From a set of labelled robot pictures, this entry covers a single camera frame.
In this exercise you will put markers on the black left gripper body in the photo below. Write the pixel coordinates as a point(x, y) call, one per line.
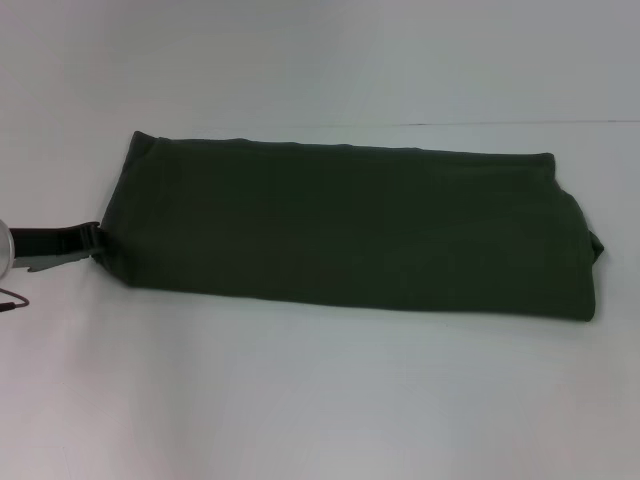
point(37, 237)

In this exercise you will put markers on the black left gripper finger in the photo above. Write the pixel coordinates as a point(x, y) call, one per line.
point(85, 237)

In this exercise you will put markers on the dark green FREE t-shirt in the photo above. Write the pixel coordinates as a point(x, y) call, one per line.
point(350, 230)

